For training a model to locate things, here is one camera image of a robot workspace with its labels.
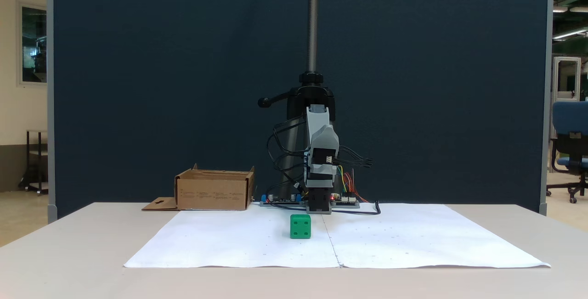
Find circuit board with jumper wires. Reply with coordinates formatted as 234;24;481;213
331;192;361;209

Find framed wall window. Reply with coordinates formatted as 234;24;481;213
17;1;48;86

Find black gripper wire loop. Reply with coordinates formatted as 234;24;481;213
338;145;374;169

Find black wrist wire loop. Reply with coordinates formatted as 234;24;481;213
266;118;308;199

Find red jumper wire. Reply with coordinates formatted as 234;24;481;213
344;169;369;203

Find dark blue partition panel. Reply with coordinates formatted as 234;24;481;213
47;0;553;224

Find black power cable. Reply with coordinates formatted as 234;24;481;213
332;200;382;216

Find black rolling cart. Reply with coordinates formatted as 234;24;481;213
18;129;49;196

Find black tripod with metal pole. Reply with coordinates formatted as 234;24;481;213
257;0;337;198

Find white paper sheet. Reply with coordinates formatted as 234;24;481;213
124;203;340;269
322;203;551;269

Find blue power circuit board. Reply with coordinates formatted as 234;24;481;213
260;193;305;207

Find green dice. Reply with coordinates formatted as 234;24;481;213
290;214;311;239

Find brown cardboard box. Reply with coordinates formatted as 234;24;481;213
141;164;255;211

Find blue office chair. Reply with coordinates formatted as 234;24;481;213
546;101;588;204

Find white metal frame cabinet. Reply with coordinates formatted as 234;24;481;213
551;56;582;103

